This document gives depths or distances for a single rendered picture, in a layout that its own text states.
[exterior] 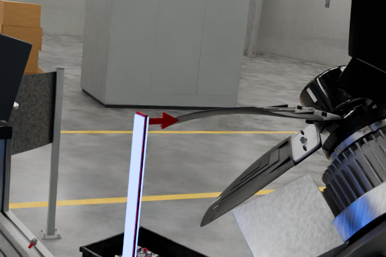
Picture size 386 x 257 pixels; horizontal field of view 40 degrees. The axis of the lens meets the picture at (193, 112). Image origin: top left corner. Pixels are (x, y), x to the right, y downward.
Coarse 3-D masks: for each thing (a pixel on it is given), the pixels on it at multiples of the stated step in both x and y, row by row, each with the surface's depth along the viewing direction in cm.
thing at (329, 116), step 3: (303, 108) 97; (306, 108) 98; (315, 111) 95; (318, 111) 96; (321, 111) 95; (315, 114) 92; (318, 114) 93; (321, 114) 93; (327, 114) 94; (330, 114) 94; (333, 114) 93; (324, 117) 89; (327, 117) 90; (330, 117) 90; (333, 117) 91; (336, 117) 91; (339, 117) 92
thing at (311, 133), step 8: (304, 128) 107; (312, 128) 104; (296, 136) 107; (304, 136) 105; (312, 136) 102; (296, 144) 105; (304, 144) 102; (312, 144) 100; (320, 144) 99; (296, 152) 103; (304, 152) 100; (296, 160) 101
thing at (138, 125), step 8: (136, 120) 73; (136, 128) 73; (136, 136) 73; (136, 144) 73; (136, 152) 73; (136, 160) 73; (136, 168) 73; (136, 176) 73; (136, 184) 73; (128, 192) 75; (136, 192) 73; (128, 200) 75; (136, 200) 74; (128, 208) 75; (128, 216) 75; (128, 224) 75; (128, 232) 75; (128, 240) 75; (128, 248) 75; (128, 256) 75
